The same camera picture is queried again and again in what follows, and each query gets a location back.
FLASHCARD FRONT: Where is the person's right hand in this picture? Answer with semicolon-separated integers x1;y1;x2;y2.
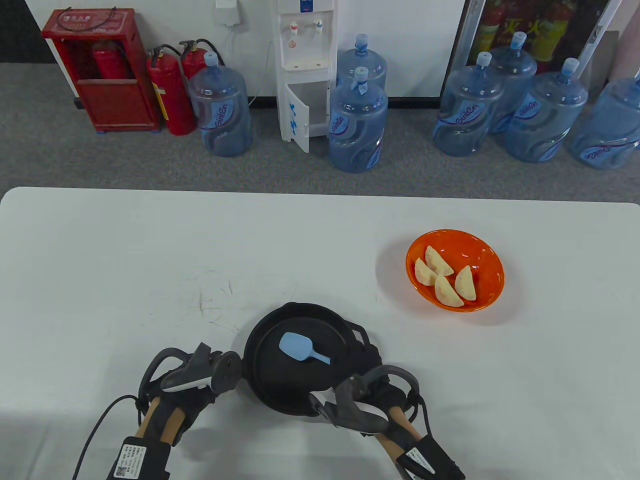
345;342;418;421

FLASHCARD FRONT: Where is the person's left hand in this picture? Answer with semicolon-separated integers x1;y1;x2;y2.
137;352;246;446

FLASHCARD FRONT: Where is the blue dessert shovel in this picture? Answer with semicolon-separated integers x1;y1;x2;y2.
278;332;332;366

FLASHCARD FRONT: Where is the black frying pan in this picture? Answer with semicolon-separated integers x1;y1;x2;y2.
241;301;373;417

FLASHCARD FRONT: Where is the pale yellow dumpling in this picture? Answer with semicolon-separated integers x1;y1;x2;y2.
425;245;455;277
434;275;466;307
414;257;437;287
454;265;477;302

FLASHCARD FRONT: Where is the orange plastic bowl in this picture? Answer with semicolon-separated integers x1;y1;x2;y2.
405;229;506;313

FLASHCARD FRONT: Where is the person's right forearm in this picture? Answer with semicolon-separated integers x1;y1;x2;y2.
375;406;426;466

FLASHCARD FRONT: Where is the person's left forearm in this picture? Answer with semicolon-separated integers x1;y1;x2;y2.
134;397;186;447

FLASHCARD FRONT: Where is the black left hand controller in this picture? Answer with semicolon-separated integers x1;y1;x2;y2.
137;342;243;401

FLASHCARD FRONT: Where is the black hand controller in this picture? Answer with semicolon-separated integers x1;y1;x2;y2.
137;342;243;401
309;365;422;437

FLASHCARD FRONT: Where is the black right hand controller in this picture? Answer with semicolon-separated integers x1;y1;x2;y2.
309;365;422;437

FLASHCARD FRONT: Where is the black left wrist box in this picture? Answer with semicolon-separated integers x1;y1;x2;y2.
105;436;173;480

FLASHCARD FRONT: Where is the black wrist box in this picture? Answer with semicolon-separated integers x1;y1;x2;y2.
395;434;467;480
105;436;173;480

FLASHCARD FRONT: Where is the black right wrist box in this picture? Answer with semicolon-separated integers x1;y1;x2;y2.
395;434;467;480

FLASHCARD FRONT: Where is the blue water jug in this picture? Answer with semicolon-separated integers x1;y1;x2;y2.
187;51;254;158
487;31;538;135
502;57;590;164
336;34;388;91
328;66;389;174
433;51;506;158
567;75;640;171

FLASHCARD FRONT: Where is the large red fire extinguisher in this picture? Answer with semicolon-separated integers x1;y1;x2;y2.
146;45;197;136

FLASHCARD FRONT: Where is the red fire extinguisher cabinet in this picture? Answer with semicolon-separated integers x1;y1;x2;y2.
41;7;162;133

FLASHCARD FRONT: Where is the white water dispenser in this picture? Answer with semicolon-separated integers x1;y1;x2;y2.
276;0;339;154

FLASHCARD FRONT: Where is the small red fire extinguisher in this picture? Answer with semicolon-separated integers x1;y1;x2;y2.
179;39;217;81

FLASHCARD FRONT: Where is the red extinguisher inside cabinet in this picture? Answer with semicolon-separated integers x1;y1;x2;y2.
91;41;132;80

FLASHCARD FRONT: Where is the white framed dark poster board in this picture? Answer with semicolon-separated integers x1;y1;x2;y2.
440;0;623;98

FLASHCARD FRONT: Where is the pale pink board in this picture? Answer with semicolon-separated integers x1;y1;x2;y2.
607;30;640;86

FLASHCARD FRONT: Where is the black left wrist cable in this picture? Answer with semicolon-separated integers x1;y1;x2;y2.
72;395;143;480

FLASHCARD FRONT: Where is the white wall cable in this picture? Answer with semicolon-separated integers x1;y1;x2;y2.
226;22;273;108

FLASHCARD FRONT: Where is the white wall adapter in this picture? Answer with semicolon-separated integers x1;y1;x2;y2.
215;0;242;26

